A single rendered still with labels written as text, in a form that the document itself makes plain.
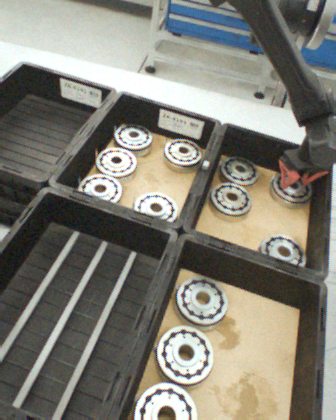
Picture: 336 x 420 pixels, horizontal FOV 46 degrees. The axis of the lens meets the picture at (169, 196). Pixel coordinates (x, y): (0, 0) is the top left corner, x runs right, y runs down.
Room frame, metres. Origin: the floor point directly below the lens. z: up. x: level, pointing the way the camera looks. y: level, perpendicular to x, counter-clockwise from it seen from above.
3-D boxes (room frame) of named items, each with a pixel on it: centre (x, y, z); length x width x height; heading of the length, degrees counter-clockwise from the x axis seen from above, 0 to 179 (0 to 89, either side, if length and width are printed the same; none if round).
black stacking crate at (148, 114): (0.71, 0.08, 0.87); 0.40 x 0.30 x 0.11; 170
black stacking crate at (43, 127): (0.76, 0.37, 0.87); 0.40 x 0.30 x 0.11; 170
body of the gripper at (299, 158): (0.76, -0.31, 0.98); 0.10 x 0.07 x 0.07; 117
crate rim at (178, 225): (0.71, 0.08, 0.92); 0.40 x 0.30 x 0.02; 170
